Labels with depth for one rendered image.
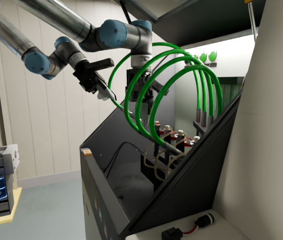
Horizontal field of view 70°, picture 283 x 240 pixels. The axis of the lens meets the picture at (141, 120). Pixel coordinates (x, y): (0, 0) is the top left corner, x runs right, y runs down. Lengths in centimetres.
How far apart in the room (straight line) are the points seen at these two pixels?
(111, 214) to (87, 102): 220
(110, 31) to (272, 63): 42
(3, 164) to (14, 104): 173
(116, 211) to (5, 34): 70
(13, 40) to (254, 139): 81
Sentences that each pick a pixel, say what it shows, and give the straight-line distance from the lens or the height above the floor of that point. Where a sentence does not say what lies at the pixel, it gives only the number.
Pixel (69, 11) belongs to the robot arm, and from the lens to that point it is 70.
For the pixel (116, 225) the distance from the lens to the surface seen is 53.
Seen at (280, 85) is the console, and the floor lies 127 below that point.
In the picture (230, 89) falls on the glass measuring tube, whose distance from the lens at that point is 86.
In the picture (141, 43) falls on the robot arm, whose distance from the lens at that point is 71.
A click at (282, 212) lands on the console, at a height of 106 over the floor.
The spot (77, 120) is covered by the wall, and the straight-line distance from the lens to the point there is 269.
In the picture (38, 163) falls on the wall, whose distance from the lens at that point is 283.
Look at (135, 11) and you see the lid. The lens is 112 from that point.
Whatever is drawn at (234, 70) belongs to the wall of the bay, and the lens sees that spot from 87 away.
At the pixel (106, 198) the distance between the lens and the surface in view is 63.
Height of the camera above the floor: 128
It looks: 11 degrees down
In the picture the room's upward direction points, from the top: straight up
